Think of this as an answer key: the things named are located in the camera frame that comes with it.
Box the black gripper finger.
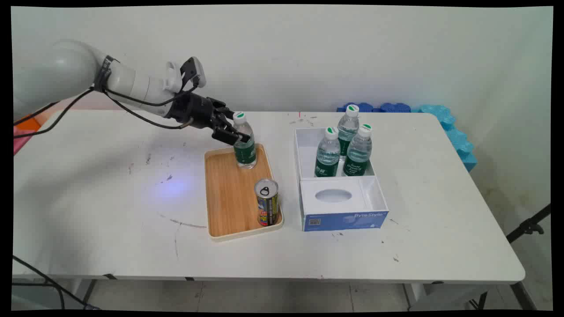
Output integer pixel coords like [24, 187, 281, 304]
[211, 120, 252, 145]
[214, 100, 236, 121]

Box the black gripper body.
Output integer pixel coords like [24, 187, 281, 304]
[167, 93, 224, 129]

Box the water bottle with green label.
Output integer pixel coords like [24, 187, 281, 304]
[337, 104, 360, 157]
[314, 126, 341, 178]
[342, 124, 374, 177]
[232, 111, 258, 170]

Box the wooden tray with cream rim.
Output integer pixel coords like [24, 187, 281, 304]
[204, 143, 285, 243]

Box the open white cardboard box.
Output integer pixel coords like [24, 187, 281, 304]
[293, 126, 378, 181]

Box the colourful drink can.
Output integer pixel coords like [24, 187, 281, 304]
[254, 178, 280, 228]

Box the white blue cardboard box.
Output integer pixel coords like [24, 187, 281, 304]
[298, 175, 390, 232]

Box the orange and pink object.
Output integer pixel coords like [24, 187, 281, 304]
[13, 111, 43, 155]

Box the dark table leg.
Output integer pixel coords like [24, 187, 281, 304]
[510, 282, 539, 311]
[82, 279, 98, 305]

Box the light blue foam mat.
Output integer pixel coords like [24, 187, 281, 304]
[411, 104, 478, 173]

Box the black tripod leg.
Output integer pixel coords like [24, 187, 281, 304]
[505, 203, 552, 244]

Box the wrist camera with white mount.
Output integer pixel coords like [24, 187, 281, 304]
[165, 56, 207, 93]

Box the long black cable to gripper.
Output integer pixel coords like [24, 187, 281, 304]
[13, 87, 195, 140]

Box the black cable to wrist camera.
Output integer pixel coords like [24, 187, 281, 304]
[104, 79, 199, 108]

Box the black strap around arm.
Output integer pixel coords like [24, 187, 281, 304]
[94, 55, 119, 93]

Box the black floor cable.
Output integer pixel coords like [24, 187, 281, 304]
[12, 255, 101, 310]

